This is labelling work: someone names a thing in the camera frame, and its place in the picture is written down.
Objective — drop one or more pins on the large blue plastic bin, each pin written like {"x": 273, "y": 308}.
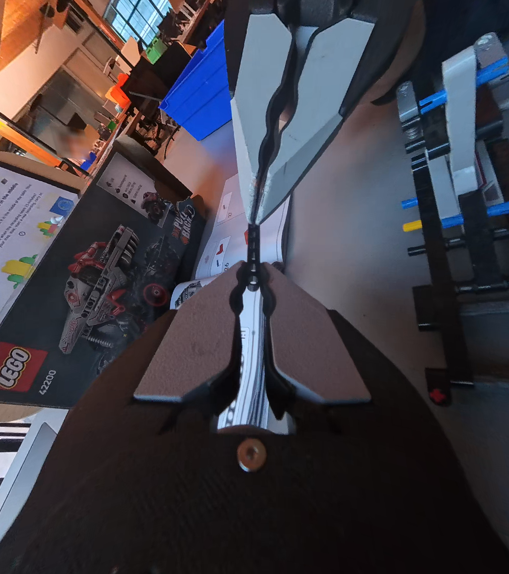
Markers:
{"x": 196, "y": 98}

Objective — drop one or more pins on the large paned window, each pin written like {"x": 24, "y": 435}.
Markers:
{"x": 137, "y": 18}

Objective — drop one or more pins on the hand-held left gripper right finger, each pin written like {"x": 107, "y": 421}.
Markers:
{"x": 321, "y": 349}

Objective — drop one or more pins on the orange plastic bin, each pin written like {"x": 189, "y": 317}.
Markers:
{"x": 117, "y": 89}

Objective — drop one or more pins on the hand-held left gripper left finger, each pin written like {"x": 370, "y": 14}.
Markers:
{"x": 187, "y": 349}

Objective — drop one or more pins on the person's right hand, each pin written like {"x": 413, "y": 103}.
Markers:
{"x": 404, "y": 49}

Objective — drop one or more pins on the green plastic bin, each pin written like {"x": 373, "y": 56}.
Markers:
{"x": 156, "y": 48}

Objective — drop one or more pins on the white instruction booklet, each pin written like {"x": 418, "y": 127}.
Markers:
{"x": 218, "y": 255}

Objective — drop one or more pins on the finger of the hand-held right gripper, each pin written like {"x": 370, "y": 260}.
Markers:
{"x": 259, "y": 80}
{"x": 326, "y": 89}

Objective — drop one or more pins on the printed instruction sheet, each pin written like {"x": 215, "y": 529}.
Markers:
{"x": 3, "y": 224}

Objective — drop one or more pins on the partly built toy truck frame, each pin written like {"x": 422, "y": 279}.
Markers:
{"x": 460, "y": 112}

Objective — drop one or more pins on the black toy truck box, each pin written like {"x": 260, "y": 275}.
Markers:
{"x": 102, "y": 269}

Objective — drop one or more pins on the black toy beam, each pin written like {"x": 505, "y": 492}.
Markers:
{"x": 253, "y": 251}

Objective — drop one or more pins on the tan display board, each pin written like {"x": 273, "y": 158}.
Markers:
{"x": 34, "y": 172}

